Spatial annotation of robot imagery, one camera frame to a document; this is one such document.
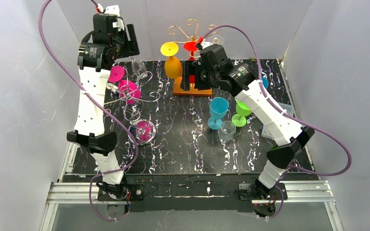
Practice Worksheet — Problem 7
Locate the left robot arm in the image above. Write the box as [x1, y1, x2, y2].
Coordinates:
[66, 10, 140, 200]

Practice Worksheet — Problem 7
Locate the red wine glass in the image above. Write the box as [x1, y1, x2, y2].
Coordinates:
[184, 41, 198, 61]

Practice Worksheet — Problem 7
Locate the blue wine glass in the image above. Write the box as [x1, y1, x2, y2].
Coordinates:
[262, 77, 269, 89]

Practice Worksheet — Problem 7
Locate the orange yellow wine glass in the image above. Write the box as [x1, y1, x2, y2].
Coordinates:
[160, 42, 182, 79]

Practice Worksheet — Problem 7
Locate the silver wire glass rack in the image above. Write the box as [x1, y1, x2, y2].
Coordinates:
[104, 68, 160, 145]

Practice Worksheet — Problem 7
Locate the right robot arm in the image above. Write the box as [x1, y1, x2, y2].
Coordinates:
[183, 42, 315, 198]

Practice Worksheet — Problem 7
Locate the clear ribbed wine glass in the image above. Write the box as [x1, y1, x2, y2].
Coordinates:
[218, 121, 236, 143]

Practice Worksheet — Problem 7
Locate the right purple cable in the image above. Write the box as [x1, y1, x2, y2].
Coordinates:
[201, 24, 353, 220]

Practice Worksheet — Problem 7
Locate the clear plastic screw box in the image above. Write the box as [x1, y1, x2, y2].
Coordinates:
[261, 102, 294, 139]

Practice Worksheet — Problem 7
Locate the clear wine glass on gold rack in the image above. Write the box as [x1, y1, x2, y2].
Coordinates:
[210, 34, 225, 45]

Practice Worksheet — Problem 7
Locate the pink wine glass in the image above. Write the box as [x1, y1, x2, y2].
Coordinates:
[108, 65, 141, 104]

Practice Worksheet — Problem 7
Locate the green wine glass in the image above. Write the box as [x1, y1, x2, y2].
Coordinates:
[231, 100, 252, 128]

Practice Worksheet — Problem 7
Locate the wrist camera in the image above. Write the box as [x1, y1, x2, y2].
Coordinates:
[96, 3, 125, 31]
[197, 40, 228, 63]

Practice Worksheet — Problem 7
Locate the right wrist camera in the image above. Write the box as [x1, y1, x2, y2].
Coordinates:
[197, 40, 228, 63]

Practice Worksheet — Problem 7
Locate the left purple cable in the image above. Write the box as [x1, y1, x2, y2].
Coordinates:
[38, 0, 139, 222]

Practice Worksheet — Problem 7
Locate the purple cable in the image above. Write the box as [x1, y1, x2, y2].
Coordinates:
[201, 24, 353, 220]
[38, 0, 139, 222]

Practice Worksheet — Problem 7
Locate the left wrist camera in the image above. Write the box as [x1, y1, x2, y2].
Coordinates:
[96, 3, 125, 31]

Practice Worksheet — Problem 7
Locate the teal wine glass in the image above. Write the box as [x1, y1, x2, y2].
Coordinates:
[208, 97, 229, 130]

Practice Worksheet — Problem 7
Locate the gold wire glass rack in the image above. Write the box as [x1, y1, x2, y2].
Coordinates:
[167, 19, 212, 97]

